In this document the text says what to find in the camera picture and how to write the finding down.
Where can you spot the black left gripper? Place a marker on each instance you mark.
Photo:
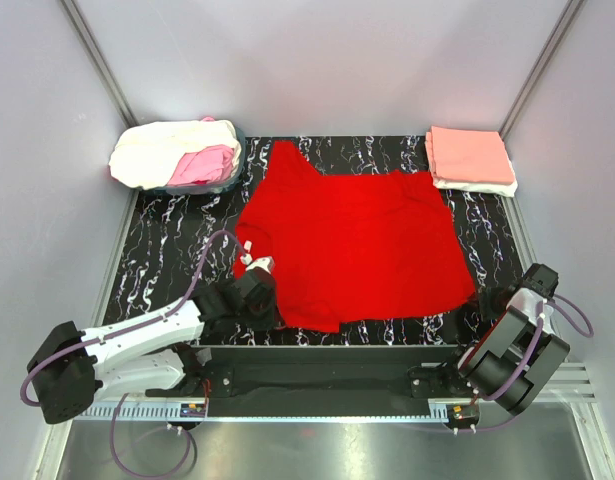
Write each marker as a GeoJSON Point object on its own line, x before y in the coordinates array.
{"type": "Point", "coordinates": [272, 320]}

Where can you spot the red t-shirt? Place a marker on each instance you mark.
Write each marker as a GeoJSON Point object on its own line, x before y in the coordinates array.
{"type": "Point", "coordinates": [348, 248]}

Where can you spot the pink crumpled shirt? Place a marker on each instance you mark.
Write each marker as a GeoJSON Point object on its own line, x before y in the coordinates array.
{"type": "Point", "coordinates": [211, 150]}

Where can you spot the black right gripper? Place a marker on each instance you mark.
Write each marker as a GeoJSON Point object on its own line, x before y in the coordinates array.
{"type": "Point", "coordinates": [483, 296]}

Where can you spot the folded white shirt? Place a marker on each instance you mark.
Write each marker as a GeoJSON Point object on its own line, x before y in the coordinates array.
{"type": "Point", "coordinates": [477, 187]}

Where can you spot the aluminium front rail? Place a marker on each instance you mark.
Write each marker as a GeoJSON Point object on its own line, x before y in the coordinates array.
{"type": "Point", "coordinates": [159, 378]}

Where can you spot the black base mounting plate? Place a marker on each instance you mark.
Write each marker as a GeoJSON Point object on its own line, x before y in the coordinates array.
{"type": "Point", "coordinates": [407, 356]}

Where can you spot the right corner aluminium post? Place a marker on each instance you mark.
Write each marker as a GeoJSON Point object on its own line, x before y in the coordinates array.
{"type": "Point", "coordinates": [555, 39]}

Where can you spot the left corner aluminium post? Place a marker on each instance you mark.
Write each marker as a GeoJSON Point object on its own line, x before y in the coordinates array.
{"type": "Point", "coordinates": [85, 34]}

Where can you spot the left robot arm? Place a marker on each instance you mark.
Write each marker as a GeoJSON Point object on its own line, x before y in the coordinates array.
{"type": "Point", "coordinates": [74, 368]}

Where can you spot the white crumpled shirt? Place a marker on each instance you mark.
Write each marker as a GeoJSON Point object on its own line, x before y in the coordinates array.
{"type": "Point", "coordinates": [146, 156]}

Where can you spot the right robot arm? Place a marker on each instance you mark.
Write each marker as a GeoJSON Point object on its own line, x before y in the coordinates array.
{"type": "Point", "coordinates": [516, 357]}

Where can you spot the white cable duct strip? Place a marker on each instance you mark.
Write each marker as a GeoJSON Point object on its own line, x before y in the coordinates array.
{"type": "Point", "coordinates": [224, 410]}

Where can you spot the corner aluminium post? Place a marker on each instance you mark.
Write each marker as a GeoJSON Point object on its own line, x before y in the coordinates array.
{"type": "Point", "coordinates": [555, 39]}
{"type": "Point", "coordinates": [85, 34]}

